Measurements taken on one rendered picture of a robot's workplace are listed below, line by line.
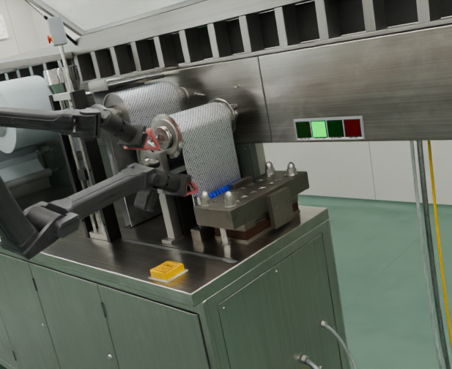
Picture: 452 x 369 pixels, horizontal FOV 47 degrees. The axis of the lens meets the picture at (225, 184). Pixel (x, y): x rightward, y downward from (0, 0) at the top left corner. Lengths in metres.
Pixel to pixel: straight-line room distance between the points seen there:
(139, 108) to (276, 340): 0.89
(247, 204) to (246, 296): 0.27
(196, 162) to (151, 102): 0.32
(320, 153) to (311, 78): 2.97
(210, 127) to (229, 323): 0.64
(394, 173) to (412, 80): 2.84
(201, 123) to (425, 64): 0.70
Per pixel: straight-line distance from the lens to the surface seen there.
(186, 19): 2.02
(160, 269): 1.52
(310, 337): 1.86
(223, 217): 1.57
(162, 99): 1.93
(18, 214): 1.15
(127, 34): 2.30
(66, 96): 1.88
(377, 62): 1.57
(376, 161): 4.38
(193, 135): 1.69
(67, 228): 1.23
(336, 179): 4.62
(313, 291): 1.83
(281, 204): 1.69
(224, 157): 1.79
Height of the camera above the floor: 1.49
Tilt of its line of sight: 15 degrees down
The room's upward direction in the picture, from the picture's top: 11 degrees counter-clockwise
